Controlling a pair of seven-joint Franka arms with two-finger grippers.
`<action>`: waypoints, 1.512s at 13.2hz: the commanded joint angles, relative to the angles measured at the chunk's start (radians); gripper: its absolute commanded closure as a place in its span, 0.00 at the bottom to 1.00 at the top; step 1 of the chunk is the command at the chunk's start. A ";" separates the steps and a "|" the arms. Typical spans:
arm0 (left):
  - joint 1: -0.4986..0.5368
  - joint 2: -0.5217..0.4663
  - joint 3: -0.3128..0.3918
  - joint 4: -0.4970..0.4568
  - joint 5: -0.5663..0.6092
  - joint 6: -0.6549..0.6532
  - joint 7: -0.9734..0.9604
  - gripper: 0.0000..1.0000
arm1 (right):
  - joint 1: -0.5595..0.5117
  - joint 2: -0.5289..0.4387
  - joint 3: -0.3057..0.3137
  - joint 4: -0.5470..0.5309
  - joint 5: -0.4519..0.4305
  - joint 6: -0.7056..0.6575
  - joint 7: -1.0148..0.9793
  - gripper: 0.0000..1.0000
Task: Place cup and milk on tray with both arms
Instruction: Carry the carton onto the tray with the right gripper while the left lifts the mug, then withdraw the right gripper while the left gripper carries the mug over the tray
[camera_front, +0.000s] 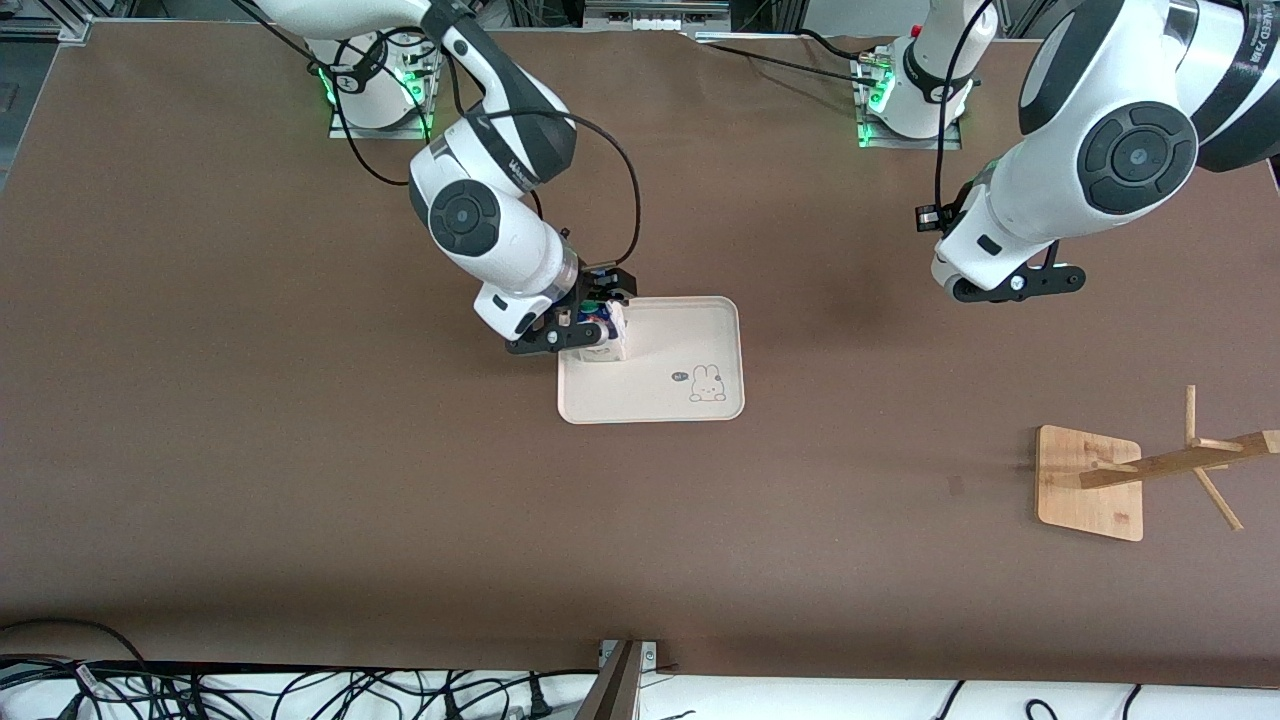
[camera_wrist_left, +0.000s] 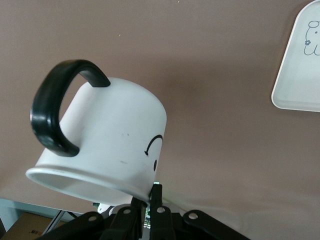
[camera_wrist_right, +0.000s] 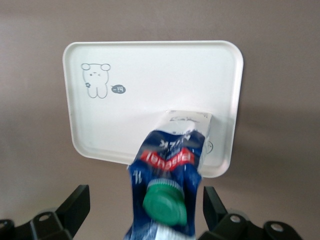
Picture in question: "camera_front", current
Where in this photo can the small metal bracket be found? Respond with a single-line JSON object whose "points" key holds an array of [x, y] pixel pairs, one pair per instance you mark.
{"points": [[650, 655]]}

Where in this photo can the brown table cover mat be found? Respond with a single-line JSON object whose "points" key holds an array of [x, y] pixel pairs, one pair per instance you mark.
{"points": [[640, 550]]}

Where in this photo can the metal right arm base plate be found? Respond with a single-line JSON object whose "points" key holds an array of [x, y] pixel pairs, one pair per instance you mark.
{"points": [[380, 132]]}

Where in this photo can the aluminium corner profile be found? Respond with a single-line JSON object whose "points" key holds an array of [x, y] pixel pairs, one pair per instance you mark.
{"points": [[60, 30]]}

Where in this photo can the beige rabbit print tray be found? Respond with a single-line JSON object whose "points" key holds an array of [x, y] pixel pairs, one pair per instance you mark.
{"points": [[660, 390]]}

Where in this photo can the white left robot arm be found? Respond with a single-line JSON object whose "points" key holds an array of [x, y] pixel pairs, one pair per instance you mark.
{"points": [[1100, 170]]}

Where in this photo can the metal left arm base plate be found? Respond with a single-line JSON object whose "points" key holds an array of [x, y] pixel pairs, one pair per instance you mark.
{"points": [[910, 143]]}

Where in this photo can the blue white milk carton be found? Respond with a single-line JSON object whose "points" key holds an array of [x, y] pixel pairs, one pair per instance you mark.
{"points": [[610, 345]]}

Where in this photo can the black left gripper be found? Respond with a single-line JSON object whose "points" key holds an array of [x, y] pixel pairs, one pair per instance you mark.
{"points": [[925, 226]]}

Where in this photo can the aluminium frame rail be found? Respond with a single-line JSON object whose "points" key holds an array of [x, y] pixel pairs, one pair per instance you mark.
{"points": [[655, 12]]}

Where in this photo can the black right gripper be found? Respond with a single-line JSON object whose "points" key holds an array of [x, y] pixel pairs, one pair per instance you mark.
{"points": [[607, 286]]}

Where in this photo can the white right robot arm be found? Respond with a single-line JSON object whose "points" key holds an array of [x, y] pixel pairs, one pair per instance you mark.
{"points": [[490, 230]]}

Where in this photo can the grey metal pole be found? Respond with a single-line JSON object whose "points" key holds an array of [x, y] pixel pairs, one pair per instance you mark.
{"points": [[615, 690]]}

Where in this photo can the wooden mug stand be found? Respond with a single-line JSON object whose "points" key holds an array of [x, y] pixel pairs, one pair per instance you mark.
{"points": [[1080, 490]]}

